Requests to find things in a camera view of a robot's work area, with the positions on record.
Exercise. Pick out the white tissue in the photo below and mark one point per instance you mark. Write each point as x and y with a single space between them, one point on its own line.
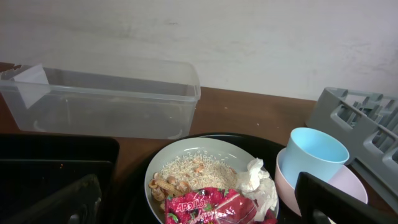
256 184

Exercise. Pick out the red strawberry snack wrapper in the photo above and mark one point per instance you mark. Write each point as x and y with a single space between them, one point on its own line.
214 206

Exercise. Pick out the grey dishwasher rack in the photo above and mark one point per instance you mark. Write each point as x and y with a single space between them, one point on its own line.
366 123

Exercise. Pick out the black rectangular tray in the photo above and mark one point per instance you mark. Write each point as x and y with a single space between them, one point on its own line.
34 167

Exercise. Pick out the light blue plastic cup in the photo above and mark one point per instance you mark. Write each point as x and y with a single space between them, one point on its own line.
310 150

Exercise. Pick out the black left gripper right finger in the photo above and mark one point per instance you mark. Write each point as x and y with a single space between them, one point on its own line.
320 202

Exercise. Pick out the grey plate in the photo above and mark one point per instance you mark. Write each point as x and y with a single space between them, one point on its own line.
233 156

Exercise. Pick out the rice and peanut scraps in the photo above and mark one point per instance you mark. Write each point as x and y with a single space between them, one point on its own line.
186 173

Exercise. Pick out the round black serving tray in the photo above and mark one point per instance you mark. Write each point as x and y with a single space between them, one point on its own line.
130 196

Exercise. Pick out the clear plastic waste bin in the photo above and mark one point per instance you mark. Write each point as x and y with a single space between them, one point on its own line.
150 99

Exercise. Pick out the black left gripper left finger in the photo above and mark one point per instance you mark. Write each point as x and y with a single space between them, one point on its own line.
75 203

